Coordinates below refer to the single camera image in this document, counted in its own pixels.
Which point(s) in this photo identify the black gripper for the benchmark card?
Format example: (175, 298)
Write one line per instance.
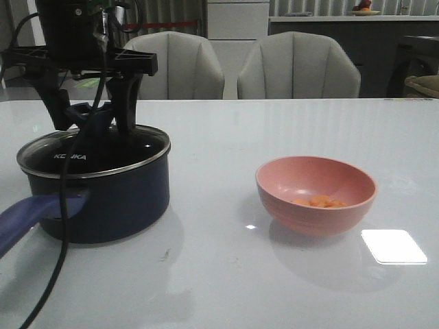
(79, 39)

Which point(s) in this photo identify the glass pot lid blue knob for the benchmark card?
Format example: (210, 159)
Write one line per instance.
(92, 151)

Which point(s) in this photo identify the dark blue saucepan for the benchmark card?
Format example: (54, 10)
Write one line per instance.
(100, 210)

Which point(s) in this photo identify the pink bowl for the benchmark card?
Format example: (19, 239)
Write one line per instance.
(281, 180)

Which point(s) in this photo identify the orange ham slices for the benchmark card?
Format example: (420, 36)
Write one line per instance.
(320, 201)

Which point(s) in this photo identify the red barrier belt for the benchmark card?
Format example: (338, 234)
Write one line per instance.
(171, 24)

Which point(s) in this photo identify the left grey chair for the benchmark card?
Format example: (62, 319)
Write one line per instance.
(188, 67)

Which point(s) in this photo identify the grey chair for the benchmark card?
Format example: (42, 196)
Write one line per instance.
(188, 67)
(297, 65)

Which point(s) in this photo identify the white cabinet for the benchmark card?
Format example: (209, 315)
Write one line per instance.
(232, 27)

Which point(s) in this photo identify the right grey chair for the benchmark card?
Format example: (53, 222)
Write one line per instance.
(297, 65)

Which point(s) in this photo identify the fruit plate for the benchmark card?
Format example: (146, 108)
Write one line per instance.
(363, 8)

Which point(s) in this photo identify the dark counter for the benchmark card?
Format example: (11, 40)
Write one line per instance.
(369, 41)

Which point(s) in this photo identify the olive cushion seat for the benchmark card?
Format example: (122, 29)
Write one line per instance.
(421, 87)

